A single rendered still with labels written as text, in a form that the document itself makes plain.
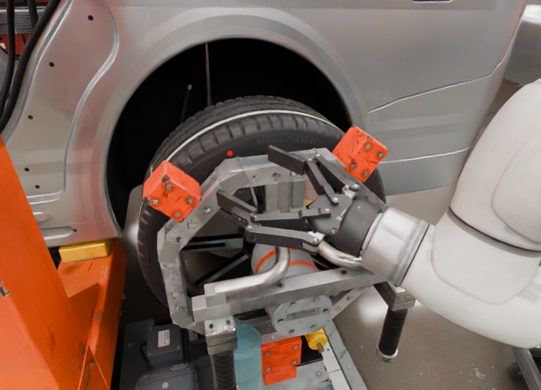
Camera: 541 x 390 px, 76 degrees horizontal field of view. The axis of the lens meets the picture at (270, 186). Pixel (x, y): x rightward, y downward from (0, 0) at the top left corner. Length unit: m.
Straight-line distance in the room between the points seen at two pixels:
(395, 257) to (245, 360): 0.49
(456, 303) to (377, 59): 0.82
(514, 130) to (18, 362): 0.75
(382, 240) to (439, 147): 0.97
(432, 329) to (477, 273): 1.54
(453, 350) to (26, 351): 1.66
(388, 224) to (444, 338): 1.52
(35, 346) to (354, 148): 0.66
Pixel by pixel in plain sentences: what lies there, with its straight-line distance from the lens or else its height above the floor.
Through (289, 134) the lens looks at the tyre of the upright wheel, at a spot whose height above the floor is 1.15.
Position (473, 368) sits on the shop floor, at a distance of 1.90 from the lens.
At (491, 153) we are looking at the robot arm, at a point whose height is 1.28.
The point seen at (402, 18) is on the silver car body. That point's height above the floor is 1.35.
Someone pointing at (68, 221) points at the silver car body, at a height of 0.83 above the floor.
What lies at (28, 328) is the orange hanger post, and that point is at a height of 0.97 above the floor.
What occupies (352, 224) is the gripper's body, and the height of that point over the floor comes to 1.16.
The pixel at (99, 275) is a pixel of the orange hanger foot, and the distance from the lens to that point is 1.18.
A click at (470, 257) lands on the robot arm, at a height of 1.18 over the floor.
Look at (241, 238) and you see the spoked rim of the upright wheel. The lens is 0.89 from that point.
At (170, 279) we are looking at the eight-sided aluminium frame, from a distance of 0.81.
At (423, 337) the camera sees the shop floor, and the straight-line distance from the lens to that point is 1.91.
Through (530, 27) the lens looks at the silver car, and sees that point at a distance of 3.27.
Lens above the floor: 1.43
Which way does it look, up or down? 30 degrees down
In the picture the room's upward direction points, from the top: straight up
